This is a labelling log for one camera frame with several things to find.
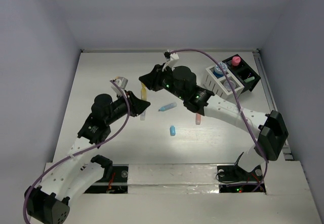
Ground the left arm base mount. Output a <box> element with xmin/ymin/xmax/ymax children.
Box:
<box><xmin>85</xmin><ymin>165</ymin><xmax>129</xmax><ymax>194</ymax></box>

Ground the orange pencil shaped pen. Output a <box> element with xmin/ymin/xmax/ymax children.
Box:
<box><xmin>195</xmin><ymin>113</ymin><xmax>201</xmax><ymax>125</ymax></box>

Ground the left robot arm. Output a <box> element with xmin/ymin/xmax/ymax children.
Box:
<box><xmin>24</xmin><ymin>91</ymin><xmax>150</xmax><ymax>223</ymax></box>

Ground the yellow highlighter pen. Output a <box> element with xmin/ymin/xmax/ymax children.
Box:
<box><xmin>141</xmin><ymin>83</ymin><xmax>147</xmax><ymax>101</ymax></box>

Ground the orange tip white pen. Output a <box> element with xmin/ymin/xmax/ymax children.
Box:
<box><xmin>140</xmin><ymin>110</ymin><xmax>146</xmax><ymax>121</ymax></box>

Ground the clear round jar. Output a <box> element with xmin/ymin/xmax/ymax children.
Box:
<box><xmin>223</xmin><ymin>79</ymin><xmax>236</xmax><ymax>92</ymax></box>

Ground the green highlighter pen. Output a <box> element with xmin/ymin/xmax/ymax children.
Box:
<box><xmin>244</xmin><ymin>76</ymin><xmax>255</xmax><ymax>83</ymax></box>

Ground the black container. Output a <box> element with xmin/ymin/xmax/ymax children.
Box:
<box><xmin>222</xmin><ymin>54</ymin><xmax>261</xmax><ymax>93</ymax></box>

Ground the pink capped tube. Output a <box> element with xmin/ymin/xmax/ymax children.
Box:
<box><xmin>231</xmin><ymin>56</ymin><xmax>241</xmax><ymax>67</ymax></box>

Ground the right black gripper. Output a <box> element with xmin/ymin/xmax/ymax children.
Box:
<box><xmin>140</xmin><ymin>62</ymin><xmax>187</xmax><ymax>101</ymax></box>

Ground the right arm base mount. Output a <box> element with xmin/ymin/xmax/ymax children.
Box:
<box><xmin>215</xmin><ymin>163</ymin><xmax>266</xmax><ymax>193</ymax></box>

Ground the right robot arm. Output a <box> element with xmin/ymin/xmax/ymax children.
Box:
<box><xmin>139</xmin><ymin>64</ymin><xmax>289</xmax><ymax>180</ymax></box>

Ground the blue eraser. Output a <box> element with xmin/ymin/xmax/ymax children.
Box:
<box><xmin>170</xmin><ymin>125</ymin><xmax>176</xmax><ymax>136</ymax></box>

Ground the blue highlighter pen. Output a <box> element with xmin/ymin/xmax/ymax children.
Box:
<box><xmin>158</xmin><ymin>102</ymin><xmax>177</xmax><ymax>112</ymax></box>

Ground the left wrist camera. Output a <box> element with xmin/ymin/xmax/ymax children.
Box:
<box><xmin>112</xmin><ymin>76</ymin><xmax>128</xmax><ymax>89</ymax></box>

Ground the white slotted container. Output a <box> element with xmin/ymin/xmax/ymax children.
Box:
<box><xmin>202</xmin><ymin>65</ymin><xmax>244</xmax><ymax>100</ymax></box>

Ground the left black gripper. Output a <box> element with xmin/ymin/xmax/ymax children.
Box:
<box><xmin>105</xmin><ymin>89</ymin><xmax>149</xmax><ymax>125</ymax></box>

